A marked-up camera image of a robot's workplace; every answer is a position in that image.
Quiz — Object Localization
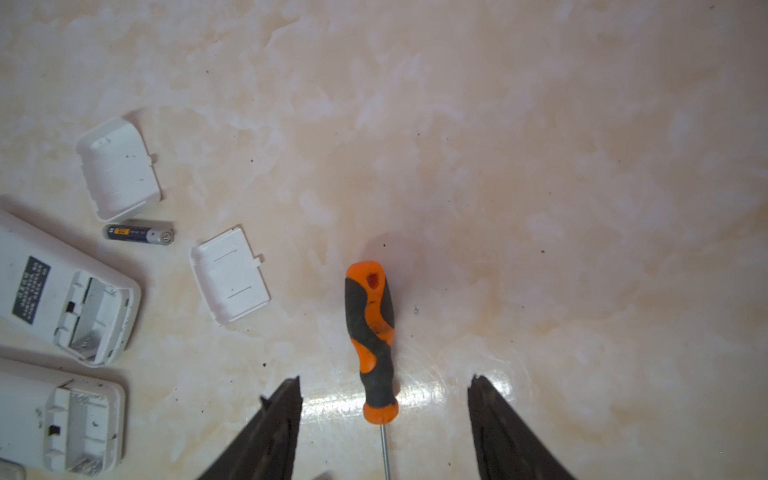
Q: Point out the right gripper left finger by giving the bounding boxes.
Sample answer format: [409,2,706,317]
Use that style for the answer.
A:
[199,377,303,480]

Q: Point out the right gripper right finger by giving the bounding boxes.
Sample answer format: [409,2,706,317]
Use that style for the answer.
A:
[468,375,574,480]

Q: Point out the white battery cover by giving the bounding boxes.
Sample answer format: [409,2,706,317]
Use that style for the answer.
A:
[75,117,161,223]
[189,226,271,325]

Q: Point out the orange black screwdriver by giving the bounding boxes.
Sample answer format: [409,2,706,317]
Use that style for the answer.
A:
[344,261,399,479]

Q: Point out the black battery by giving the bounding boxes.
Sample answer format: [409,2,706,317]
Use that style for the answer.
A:
[103,224,175,246]

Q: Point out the red white remote control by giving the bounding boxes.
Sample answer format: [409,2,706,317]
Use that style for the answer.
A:
[1,211,142,368]

